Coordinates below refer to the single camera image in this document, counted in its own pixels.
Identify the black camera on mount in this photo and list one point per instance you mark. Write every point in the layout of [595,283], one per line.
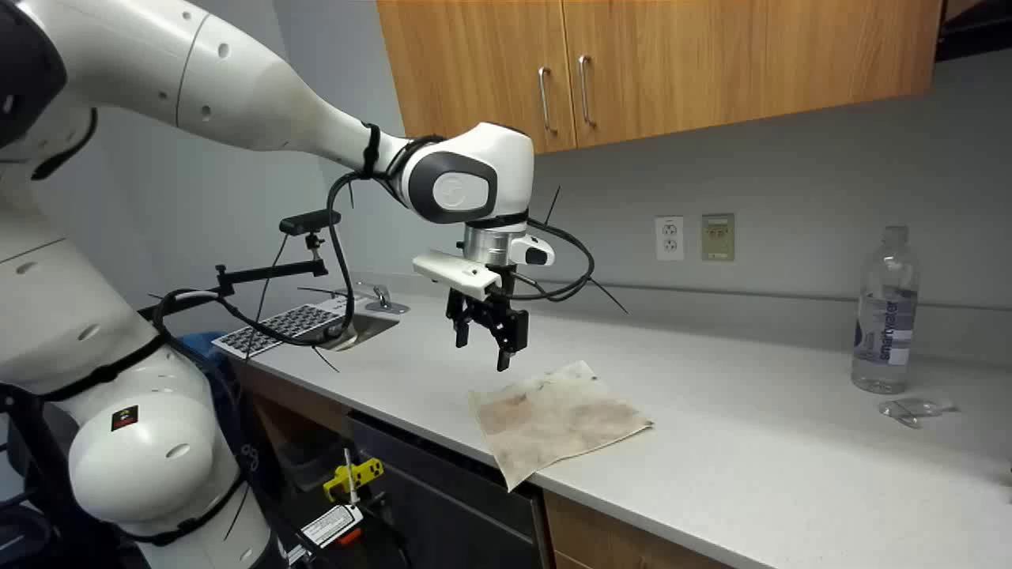
[311,221]

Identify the black robot cart frame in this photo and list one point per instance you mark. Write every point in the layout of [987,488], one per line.
[25,494]

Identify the metal sink with rack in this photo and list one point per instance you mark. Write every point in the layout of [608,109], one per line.
[306,323]

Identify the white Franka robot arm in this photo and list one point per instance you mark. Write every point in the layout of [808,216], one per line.
[209,72]

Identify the yellow-green wall plate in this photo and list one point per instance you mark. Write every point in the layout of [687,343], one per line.
[719,239]

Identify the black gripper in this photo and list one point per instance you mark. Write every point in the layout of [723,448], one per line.
[505,302]

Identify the white wall power outlet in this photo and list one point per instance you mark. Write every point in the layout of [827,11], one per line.
[667,239]

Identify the black dishwasher front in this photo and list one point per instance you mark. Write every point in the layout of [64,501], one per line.
[454,494]

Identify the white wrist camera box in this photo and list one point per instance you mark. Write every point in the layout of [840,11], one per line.
[457,271]

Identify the wooden base cabinet front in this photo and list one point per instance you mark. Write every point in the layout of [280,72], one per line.
[612,540]

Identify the clear plastic water bottle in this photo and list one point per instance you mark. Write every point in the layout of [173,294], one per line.
[885,326]

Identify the crumpled clear plastic wrapper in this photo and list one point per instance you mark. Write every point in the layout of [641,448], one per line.
[916,409]

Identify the white labelled box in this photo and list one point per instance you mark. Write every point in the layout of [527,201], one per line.
[329,522]

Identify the black articulated camera mount arm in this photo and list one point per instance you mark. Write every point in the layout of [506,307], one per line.
[263,277]

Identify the wooden wall cabinet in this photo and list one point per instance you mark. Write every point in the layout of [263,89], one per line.
[684,64]

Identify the yellow power strip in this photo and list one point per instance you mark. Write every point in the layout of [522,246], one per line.
[352,476]

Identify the stained beige cloth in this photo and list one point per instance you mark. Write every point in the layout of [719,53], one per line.
[556,421]

